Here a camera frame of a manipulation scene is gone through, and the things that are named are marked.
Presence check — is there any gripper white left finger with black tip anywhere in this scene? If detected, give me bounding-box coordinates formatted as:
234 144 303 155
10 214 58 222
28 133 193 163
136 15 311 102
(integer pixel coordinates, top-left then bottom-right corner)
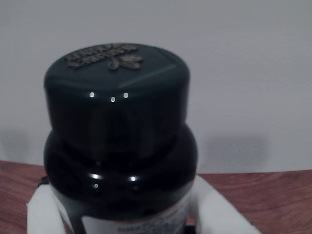
26 177 74 234

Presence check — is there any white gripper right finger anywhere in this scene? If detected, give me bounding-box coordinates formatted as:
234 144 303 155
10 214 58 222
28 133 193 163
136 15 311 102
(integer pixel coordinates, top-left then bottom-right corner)
189 175 261 234

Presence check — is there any green pill bottle white label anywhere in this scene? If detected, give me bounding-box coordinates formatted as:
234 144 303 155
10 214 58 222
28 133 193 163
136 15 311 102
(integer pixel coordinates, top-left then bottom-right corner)
43 43 198 234

